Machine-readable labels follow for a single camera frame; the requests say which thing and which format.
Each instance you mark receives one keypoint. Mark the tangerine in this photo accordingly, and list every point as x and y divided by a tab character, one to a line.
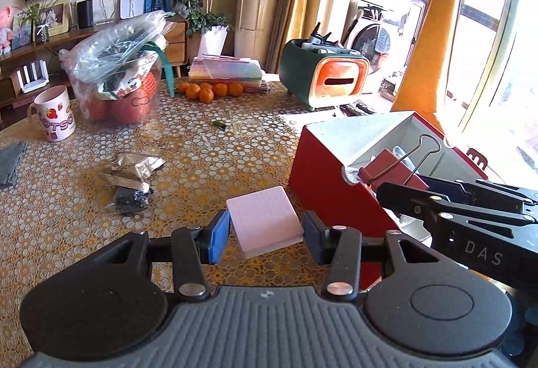
193	92
235	89
206	95
183	87
220	89

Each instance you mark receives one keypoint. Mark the green orange tissue box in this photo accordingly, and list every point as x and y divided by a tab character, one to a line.
302	74

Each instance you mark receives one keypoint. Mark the printed cloth bag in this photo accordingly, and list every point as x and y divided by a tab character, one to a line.
120	82

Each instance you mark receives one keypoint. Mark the small picture card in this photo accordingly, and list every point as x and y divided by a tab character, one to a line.
22	32

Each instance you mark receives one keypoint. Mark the white plant pot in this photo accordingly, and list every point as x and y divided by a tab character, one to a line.
213	41

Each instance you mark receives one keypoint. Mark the pink doll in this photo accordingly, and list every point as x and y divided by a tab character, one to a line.
5	32

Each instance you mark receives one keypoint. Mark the black speaker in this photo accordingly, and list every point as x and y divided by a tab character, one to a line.
85	14

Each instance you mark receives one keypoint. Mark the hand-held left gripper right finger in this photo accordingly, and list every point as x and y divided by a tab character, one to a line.
313	235

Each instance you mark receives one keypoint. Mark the red storage box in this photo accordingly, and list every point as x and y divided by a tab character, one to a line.
319	166

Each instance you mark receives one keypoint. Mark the white washing machine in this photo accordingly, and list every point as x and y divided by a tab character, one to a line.
374	44

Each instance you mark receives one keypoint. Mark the pink sticky note pad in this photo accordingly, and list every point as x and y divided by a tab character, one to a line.
264	221

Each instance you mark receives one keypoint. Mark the pink strawberry mug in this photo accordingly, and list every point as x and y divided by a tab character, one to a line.
54	118

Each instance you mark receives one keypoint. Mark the clear plastic bag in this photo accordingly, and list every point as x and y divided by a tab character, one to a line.
109	44

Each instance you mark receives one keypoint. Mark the cream photo frame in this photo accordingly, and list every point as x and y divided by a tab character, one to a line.
59	17

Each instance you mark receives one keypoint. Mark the grey cloth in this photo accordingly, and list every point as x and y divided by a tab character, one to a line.
10	164

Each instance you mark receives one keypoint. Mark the white antenna router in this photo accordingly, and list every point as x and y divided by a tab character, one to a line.
32	82

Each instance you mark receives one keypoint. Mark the gold patterned desktop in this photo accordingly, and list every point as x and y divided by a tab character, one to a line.
210	166

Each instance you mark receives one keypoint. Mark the red binder clip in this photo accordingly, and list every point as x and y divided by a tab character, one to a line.
386	166

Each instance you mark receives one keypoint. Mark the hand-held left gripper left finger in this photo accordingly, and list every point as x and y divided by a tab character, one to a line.
218	235

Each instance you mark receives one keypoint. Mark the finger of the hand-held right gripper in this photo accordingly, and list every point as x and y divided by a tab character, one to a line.
403	200
449	187

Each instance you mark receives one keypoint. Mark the black remote control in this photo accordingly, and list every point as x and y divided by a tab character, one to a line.
365	107

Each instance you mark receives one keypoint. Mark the small grass plant vase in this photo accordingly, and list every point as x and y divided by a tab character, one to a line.
41	34

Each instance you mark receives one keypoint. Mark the small green scrap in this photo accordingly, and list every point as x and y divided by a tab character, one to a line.
218	124

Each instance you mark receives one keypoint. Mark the black clear packet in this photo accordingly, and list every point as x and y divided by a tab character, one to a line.
128	200

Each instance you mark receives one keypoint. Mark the silver snack packet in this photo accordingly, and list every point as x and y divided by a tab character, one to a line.
134	166

